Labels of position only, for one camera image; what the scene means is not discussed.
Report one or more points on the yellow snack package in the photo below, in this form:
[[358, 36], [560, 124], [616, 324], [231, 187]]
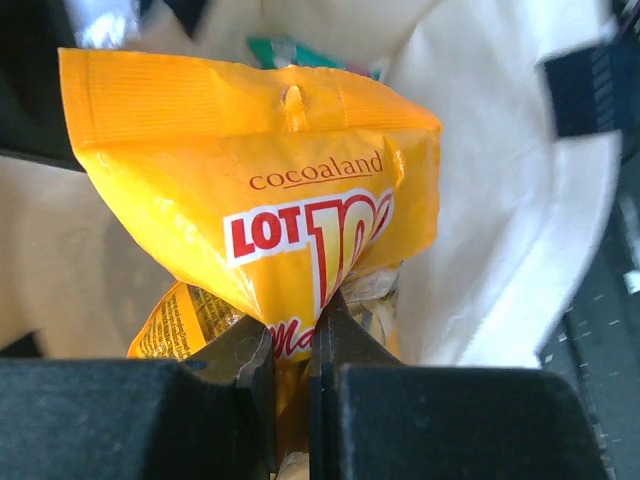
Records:
[[268, 189]]

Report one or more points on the beige canvas tote bag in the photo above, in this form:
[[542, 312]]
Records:
[[521, 211]]

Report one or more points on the teal snack package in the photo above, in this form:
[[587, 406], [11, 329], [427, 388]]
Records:
[[281, 51]]

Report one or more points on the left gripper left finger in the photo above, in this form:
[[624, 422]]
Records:
[[210, 416]]

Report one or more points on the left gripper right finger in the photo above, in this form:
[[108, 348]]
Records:
[[374, 417]]

